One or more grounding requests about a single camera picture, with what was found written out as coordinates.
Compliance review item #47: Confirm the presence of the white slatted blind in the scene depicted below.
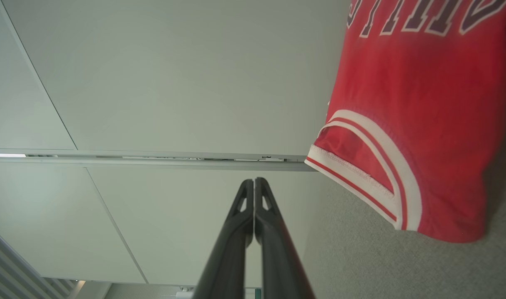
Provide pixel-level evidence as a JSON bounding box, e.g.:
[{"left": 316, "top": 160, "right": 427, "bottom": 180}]
[{"left": 0, "top": 224, "right": 77, "bottom": 299}]

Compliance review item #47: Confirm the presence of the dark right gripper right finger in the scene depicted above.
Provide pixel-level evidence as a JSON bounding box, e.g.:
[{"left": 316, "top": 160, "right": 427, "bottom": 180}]
[{"left": 254, "top": 177, "right": 315, "bottom": 299}]

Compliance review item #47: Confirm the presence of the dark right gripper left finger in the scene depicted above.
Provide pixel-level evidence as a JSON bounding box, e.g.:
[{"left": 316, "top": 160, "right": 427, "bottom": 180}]
[{"left": 193, "top": 179, "right": 254, "bottom": 299}]

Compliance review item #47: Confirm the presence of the grey partition rail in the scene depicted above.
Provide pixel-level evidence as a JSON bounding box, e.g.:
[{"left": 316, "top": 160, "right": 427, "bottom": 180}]
[{"left": 0, "top": 149, "right": 318, "bottom": 172}]

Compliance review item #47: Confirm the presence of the red shirt with white sleeves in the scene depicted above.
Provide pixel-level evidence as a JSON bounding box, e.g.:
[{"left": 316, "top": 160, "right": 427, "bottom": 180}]
[{"left": 305, "top": 0, "right": 506, "bottom": 243}]

